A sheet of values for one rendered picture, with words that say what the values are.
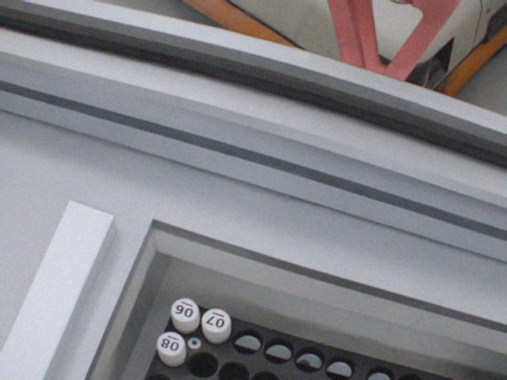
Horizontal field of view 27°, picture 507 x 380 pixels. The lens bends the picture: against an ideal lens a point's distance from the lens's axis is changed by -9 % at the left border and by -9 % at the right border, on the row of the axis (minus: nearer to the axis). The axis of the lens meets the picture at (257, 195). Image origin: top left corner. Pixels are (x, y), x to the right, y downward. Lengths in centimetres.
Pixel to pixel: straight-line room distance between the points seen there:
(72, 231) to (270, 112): 9
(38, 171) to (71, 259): 6
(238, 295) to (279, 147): 14
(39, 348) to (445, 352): 23
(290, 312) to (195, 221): 12
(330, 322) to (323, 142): 15
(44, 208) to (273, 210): 10
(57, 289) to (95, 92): 8
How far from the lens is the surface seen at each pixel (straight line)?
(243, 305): 56
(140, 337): 56
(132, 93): 45
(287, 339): 48
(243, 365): 48
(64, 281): 44
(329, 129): 43
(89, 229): 45
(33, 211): 47
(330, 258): 45
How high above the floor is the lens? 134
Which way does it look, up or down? 58 degrees down
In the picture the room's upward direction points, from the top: 1 degrees clockwise
